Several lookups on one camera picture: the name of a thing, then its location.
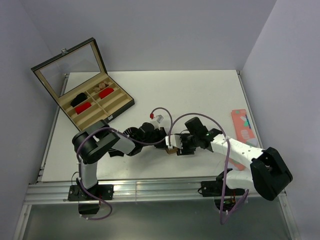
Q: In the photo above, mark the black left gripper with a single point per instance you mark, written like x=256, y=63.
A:
x=160, y=134

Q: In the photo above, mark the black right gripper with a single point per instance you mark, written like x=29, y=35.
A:
x=185, y=151

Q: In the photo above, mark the tan ribbed sock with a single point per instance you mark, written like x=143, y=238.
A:
x=171, y=151

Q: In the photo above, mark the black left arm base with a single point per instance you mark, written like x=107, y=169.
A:
x=89, y=201

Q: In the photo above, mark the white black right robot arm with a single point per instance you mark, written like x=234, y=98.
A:
x=264, y=169

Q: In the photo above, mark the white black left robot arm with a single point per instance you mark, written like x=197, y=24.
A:
x=92, y=143

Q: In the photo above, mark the black white striped sock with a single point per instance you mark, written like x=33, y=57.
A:
x=124, y=146

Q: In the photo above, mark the pink patterned sock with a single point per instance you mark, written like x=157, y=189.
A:
x=243, y=129

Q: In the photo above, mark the red rolled sock right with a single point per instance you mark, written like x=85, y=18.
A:
x=105, y=92

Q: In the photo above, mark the red rolled sock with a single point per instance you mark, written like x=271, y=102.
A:
x=81, y=108
x=105, y=92

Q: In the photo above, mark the beige rolled sock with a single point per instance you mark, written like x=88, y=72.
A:
x=102, y=85

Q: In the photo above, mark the red rolled sock left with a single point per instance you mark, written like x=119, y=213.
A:
x=81, y=108

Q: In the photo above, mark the black rolled sock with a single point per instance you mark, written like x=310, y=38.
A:
x=78, y=99

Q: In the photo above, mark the black compartment storage box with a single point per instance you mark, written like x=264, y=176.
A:
x=78, y=70

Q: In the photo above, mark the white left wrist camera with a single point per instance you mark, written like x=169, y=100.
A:
x=157, y=118

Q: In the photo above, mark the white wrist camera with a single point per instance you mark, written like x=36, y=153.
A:
x=173, y=141
x=157, y=118

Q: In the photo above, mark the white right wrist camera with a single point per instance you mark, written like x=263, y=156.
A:
x=173, y=141

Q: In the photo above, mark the aluminium rail frame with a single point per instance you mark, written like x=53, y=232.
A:
x=213, y=92

